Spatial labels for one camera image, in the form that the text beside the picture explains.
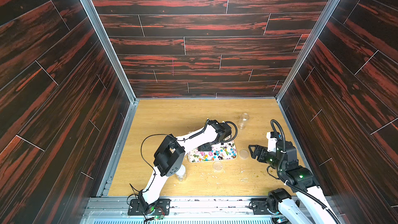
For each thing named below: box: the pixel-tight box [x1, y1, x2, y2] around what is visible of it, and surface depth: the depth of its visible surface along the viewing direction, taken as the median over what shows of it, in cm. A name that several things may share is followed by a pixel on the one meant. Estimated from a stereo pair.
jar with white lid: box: [175, 163, 187, 182], surface depth 76 cm
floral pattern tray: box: [188, 140, 238, 163], surface depth 93 cm
